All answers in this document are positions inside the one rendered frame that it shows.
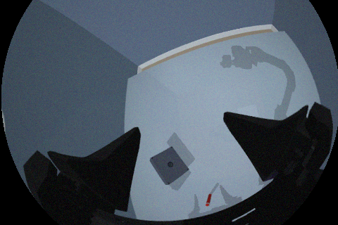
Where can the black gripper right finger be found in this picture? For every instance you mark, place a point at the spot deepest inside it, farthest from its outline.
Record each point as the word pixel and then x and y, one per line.
pixel 265 141

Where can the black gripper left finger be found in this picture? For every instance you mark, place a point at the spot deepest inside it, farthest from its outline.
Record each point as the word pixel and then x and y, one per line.
pixel 107 172

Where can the dark grey sloped panel with hole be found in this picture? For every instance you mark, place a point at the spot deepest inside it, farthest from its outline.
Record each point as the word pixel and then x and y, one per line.
pixel 169 165

